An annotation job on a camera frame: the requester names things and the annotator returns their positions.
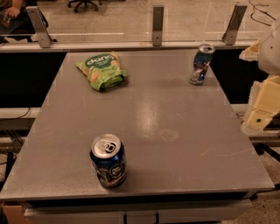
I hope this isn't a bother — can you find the cardboard box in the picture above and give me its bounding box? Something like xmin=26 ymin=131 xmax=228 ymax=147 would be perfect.
xmin=2 ymin=203 xmax=32 ymax=224

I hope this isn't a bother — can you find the blue pepsi can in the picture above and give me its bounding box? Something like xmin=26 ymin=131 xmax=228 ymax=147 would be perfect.
xmin=90 ymin=134 xmax=127 ymax=188

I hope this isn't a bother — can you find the black floor cable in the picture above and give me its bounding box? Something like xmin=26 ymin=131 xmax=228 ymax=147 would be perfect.
xmin=248 ymin=0 xmax=277 ymax=27

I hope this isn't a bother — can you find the slim blue redbull can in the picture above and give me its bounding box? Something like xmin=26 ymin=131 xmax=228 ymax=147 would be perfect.
xmin=190 ymin=44 xmax=215 ymax=85

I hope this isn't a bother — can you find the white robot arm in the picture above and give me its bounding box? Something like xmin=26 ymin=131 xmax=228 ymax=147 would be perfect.
xmin=239 ymin=18 xmax=280 ymax=135

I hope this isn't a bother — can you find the metal bracket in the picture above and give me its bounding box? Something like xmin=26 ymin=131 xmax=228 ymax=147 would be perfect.
xmin=152 ymin=5 xmax=165 ymax=46
xmin=26 ymin=6 xmax=52 ymax=48
xmin=222 ymin=3 xmax=247 ymax=46

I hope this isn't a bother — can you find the seated person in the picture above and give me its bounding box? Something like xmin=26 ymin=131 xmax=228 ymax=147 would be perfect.
xmin=0 ymin=0 xmax=38 ymax=43

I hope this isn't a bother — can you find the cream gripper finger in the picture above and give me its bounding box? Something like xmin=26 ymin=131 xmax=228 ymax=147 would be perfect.
xmin=239 ymin=39 xmax=261 ymax=62
xmin=241 ymin=74 xmax=280 ymax=135

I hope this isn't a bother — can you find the middle metal bracket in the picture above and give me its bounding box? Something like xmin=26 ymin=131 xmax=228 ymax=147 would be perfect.
xmin=152 ymin=5 xmax=165 ymax=46

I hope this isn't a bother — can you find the green rice chip bag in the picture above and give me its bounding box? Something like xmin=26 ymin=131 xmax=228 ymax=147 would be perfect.
xmin=75 ymin=52 xmax=127 ymax=92

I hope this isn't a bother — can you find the black office chair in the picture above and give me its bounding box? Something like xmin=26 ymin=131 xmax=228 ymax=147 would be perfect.
xmin=67 ymin=0 xmax=99 ymax=13

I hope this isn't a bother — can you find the right metal bracket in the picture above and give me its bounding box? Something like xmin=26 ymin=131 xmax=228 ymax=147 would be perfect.
xmin=222 ymin=3 xmax=247 ymax=46

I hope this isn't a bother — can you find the left metal bracket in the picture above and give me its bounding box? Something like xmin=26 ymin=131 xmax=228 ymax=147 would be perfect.
xmin=26 ymin=6 xmax=52 ymax=48

